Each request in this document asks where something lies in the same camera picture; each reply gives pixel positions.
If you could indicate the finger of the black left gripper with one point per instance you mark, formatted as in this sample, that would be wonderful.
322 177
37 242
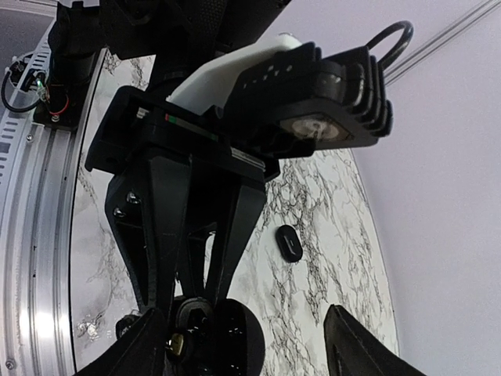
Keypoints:
147 205
238 208

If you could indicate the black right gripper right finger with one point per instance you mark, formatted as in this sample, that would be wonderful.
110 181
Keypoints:
353 350

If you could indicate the black round disc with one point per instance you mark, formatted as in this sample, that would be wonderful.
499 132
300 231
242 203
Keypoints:
221 339

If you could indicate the black earbud charging case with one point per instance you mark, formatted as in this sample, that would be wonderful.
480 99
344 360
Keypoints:
289 244

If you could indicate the black earbud pair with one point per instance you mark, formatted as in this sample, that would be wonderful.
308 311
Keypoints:
124 324

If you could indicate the aluminium front rail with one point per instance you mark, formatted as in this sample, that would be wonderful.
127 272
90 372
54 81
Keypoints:
38 181

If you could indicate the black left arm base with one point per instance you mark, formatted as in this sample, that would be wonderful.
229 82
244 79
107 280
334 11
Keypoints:
53 90

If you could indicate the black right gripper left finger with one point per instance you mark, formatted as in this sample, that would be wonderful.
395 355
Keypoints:
140 351

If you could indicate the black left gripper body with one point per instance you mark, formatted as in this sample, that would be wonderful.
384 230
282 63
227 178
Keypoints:
136 120

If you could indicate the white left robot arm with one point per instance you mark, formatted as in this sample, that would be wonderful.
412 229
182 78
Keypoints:
200 49

